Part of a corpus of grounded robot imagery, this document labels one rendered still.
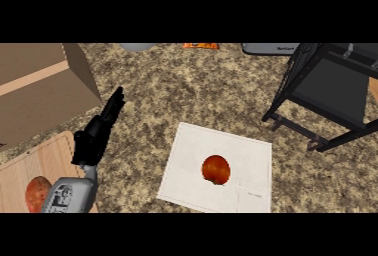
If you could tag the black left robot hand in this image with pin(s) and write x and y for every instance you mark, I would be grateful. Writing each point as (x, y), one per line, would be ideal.
(98, 133)

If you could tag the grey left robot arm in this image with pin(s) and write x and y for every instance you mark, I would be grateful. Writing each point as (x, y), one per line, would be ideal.
(68, 195)

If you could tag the white placemat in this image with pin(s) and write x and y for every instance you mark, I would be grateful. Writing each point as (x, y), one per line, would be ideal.
(216, 160)

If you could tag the orange squash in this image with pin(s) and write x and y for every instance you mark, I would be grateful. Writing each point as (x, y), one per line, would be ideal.
(216, 170)

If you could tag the black tiered shelf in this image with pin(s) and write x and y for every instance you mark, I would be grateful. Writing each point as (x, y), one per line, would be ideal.
(325, 90)

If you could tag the wooden cutting board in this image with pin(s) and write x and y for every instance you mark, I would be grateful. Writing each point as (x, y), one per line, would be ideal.
(30, 166)

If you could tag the brown cardboard box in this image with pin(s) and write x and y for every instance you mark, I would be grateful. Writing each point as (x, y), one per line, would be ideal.
(39, 90)

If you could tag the brown sweet potato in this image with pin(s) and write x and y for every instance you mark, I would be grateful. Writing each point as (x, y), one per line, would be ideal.
(37, 195)

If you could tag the grey round object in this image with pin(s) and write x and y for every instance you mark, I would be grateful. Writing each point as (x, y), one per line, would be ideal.
(135, 46)

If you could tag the orange packet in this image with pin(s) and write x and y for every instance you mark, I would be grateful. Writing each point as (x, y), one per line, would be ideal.
(201, 45)

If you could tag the grey appliance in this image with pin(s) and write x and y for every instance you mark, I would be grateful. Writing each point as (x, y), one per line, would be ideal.
(269, 48)

